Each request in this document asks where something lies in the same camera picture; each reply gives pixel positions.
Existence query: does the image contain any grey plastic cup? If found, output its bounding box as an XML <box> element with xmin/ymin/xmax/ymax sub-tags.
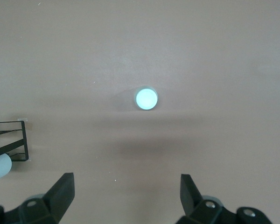
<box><xmin>0</xmin><ymin>153</ymin><xmax>13</xmax><ymax>183</ymax></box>

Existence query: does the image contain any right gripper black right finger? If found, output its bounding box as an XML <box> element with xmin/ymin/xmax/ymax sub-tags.
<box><xmin>180</xmin><ymin>173</ymin><xmax>271</xmax><ymax>224</ymax></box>

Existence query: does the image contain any black rack with wooden rod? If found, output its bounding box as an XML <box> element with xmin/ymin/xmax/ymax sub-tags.
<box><xmin>0</xmin><ymin>120</ymin><xmax>29</xmax><ymax>162</ymax></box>

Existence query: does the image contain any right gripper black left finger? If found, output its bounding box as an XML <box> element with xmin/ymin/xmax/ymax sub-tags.
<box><xmin>0</xmin><ymin>172</ymin><xmax>76</xmax><ymax>224</ymax></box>

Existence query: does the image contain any mint green cup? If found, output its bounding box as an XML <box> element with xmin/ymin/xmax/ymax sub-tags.
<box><xmin>133</xmin><ymin>85</ymin><xmax>159</xmax><ymax>111</ymax></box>

